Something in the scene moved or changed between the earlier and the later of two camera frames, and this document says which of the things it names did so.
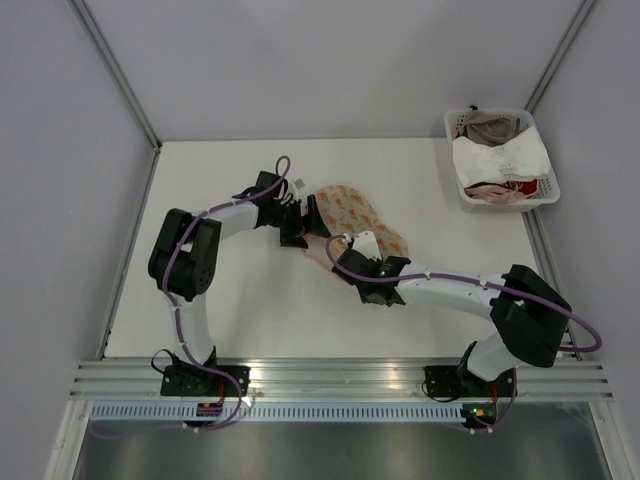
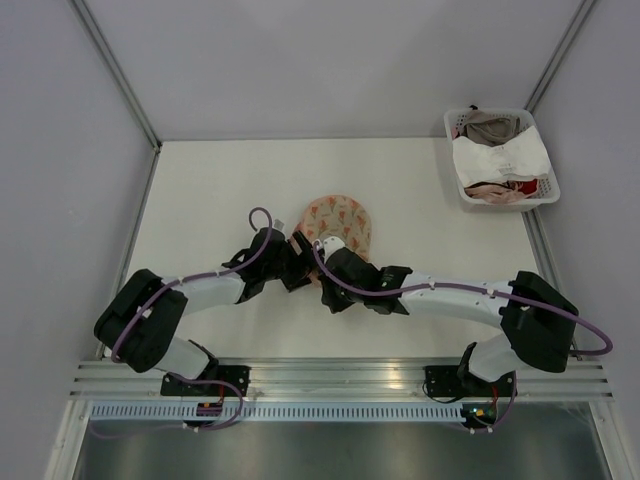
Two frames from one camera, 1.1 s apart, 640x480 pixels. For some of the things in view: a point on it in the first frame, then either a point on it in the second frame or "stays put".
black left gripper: [293, 237] -> [304, 263]
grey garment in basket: [488, 129] stays put
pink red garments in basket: [513, 192] stays put
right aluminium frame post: [559, 55] stays put
